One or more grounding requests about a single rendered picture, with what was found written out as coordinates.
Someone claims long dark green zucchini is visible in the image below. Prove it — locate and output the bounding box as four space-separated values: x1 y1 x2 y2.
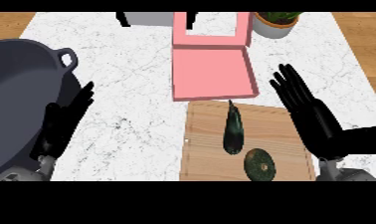
221 99 245 155

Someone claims round green squash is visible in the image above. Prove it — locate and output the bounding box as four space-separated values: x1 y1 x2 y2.
243 147 277 182

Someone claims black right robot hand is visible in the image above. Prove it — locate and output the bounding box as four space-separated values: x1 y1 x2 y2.
268 63 376 162

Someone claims wooden cutting board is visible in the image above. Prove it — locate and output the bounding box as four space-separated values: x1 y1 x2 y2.
178 101 317 182

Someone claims pink cardboard box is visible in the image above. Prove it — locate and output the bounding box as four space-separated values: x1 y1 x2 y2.
171 12 259 103

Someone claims dark grey pot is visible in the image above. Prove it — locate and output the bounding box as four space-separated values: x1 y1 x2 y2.
0 38 84 172

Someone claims potted plant in white pot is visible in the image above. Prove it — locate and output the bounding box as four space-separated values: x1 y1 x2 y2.
251 12 305 40

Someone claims grey appliance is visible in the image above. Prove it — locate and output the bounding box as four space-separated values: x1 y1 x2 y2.
115 12 177 28

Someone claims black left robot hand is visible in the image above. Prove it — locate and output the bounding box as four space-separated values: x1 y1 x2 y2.
29 81 96 163

